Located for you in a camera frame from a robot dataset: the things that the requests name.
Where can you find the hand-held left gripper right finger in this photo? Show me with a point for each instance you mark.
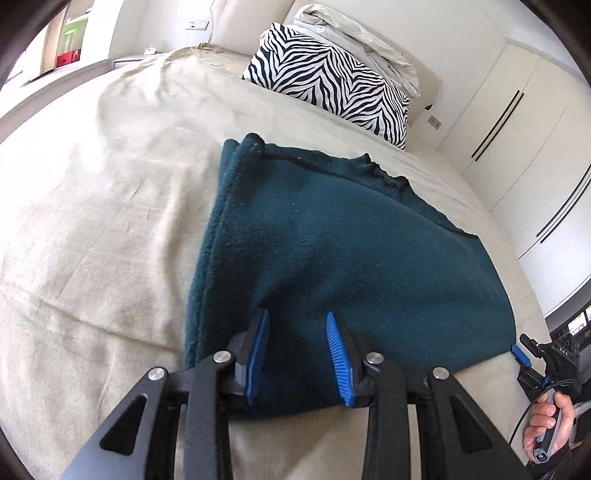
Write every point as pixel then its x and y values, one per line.
pixel 340 364

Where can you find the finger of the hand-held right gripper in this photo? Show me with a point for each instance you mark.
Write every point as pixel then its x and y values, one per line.
pixel 521 354
pixel 529 345

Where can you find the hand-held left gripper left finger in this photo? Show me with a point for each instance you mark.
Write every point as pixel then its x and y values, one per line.
pixel 251 364

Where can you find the dark green sweater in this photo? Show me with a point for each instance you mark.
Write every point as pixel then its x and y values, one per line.
pixel 351 249

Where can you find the person's right hand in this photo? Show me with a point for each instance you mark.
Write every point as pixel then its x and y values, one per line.
pixel 540 422

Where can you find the white wardrobe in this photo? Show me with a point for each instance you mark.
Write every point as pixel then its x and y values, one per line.
pixel 521 152

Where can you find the bed with beige sheet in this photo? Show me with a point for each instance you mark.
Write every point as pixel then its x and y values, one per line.
pixel 115 207

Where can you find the zebra print pillow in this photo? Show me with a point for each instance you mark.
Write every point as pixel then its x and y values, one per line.
pixel 323 74

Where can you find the white folded duvet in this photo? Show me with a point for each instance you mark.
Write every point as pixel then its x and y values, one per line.
pixel 369 41

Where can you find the white nightstand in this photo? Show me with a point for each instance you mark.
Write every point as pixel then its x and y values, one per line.
pixel 136 60

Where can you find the beige padded headboard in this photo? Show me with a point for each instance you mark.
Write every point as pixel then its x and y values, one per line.
pixel 244 18

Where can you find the red box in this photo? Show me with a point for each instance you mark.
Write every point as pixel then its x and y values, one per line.
pixel 68 60

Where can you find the green lamp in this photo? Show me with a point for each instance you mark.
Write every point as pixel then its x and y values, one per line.
pixel 74 34

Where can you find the wall socket panel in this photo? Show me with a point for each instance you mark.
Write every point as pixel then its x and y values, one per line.
pixel 434 121
pixel 198 25

